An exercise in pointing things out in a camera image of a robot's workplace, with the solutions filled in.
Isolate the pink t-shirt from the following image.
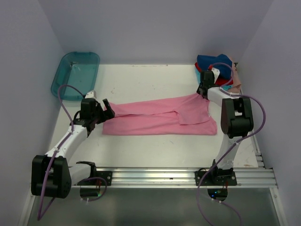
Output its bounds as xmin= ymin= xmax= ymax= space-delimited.
xmin=103 ymin=94 xmax=217 ymax=136

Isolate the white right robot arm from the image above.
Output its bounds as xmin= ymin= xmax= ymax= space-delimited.
xmin=195 ymin=70 xmax=253 ymax=186

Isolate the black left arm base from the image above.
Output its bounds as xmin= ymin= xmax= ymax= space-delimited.
xmin=77 ymin=171 xmax=113 ymax=186

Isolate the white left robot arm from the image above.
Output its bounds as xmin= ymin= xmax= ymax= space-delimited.
xmin=31 ymin=98 xmax=115 ymax=199

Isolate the red folded t-shirt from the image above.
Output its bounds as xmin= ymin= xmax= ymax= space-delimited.
xmin=194 ymin=62 xmax=234 ymax=87

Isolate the dark blue folded t-shirt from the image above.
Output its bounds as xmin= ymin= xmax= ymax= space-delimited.
xmin=197 ymin=54 xmax=232 ymax=80

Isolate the light blue folded t-shirt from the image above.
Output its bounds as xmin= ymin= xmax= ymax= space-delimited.
xmin=195 ymin=69 xmax=233 ymax=91

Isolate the beige folded t-shirt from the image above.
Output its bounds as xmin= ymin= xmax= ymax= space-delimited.
xmin=228 ymin=56 xmax=241 ymax=93

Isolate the teal plastic bin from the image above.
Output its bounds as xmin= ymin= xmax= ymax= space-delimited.
xmin=51 ymin=52 xmax=100 ymax=101

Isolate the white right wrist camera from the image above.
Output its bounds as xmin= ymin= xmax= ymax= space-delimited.
xmin=209 ymin=67 xmax=221 ymax=77

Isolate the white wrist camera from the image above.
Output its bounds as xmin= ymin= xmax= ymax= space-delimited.
xmin=209 ymin=67 xmax=221 ymax=77
xmin=84 ymin=90 xmax=96 ymax=99

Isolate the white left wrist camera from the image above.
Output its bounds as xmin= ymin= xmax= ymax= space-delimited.
xmin=84 ymin=90 xmax=96 ymax=99

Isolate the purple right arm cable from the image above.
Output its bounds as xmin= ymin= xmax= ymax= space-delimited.
xmin=196 ymin=62 xmax=267 ymax=226

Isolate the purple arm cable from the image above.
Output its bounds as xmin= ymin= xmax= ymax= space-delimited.
xmin=37 ymin=84 xmax=108 ymax=221
xmin=196 ymin=62 xmax=267 ymax=226

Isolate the aluminium mounting rail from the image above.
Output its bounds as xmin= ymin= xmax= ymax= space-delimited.
xmin=96 ymin=167 xmax=277 ymax=188

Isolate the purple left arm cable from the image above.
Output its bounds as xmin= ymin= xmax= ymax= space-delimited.
xmin=37 ymin=84 xmax=108 ymax=221

